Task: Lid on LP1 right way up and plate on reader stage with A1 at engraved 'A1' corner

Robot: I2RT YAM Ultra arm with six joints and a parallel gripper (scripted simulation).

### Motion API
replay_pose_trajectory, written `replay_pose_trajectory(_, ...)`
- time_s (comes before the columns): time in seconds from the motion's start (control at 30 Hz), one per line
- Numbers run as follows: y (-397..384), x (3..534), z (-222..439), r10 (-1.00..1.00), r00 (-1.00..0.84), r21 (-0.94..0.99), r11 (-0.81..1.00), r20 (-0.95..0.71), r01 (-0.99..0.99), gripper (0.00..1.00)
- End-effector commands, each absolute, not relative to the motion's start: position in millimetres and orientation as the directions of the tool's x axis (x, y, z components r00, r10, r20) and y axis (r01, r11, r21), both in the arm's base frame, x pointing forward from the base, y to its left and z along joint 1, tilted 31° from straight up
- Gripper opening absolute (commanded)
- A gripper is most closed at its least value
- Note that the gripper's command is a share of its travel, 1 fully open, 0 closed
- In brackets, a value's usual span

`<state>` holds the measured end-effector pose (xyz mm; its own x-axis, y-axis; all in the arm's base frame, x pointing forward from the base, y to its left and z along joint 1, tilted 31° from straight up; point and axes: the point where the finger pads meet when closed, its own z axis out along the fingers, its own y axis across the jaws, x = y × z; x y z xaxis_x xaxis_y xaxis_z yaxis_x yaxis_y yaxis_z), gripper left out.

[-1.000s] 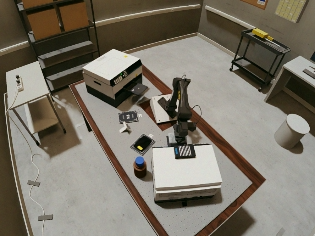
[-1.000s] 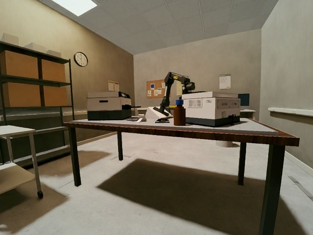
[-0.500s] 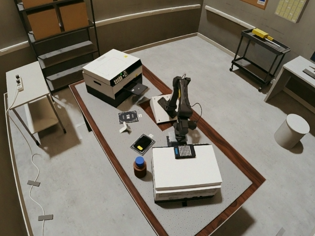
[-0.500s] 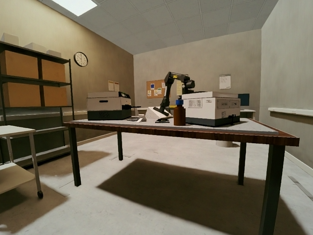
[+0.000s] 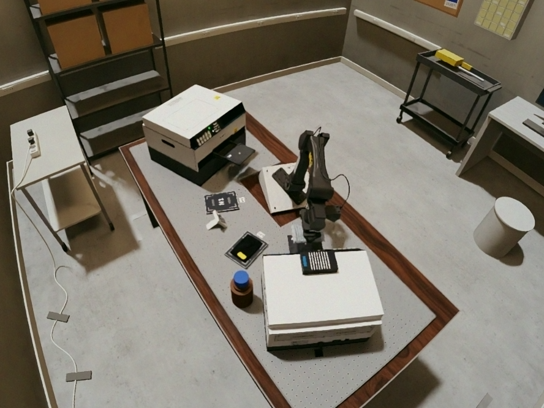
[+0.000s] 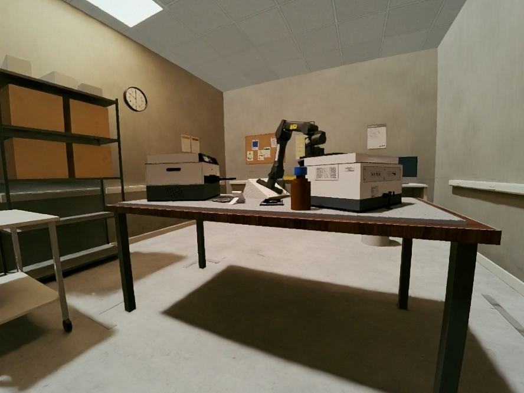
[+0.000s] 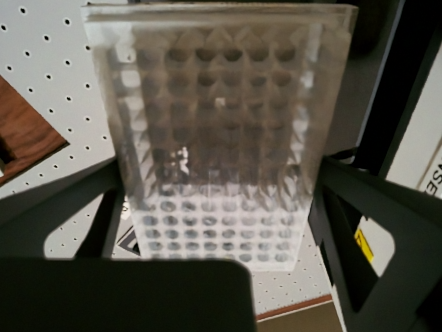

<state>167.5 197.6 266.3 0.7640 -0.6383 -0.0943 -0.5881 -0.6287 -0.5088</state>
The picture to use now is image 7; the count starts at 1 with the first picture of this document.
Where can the white multi-well plate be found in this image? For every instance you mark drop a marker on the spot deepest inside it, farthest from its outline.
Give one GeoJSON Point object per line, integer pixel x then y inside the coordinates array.
{"type": "Point", "coordinates": [216, 188]}

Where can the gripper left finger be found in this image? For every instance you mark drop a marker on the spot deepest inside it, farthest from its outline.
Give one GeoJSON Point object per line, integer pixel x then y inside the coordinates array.
{"type": "Point", "coordinates": [29, 217]}

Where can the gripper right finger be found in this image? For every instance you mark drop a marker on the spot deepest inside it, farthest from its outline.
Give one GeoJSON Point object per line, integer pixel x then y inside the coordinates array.
{"type": "Point", "coordinates": [411, 282]}

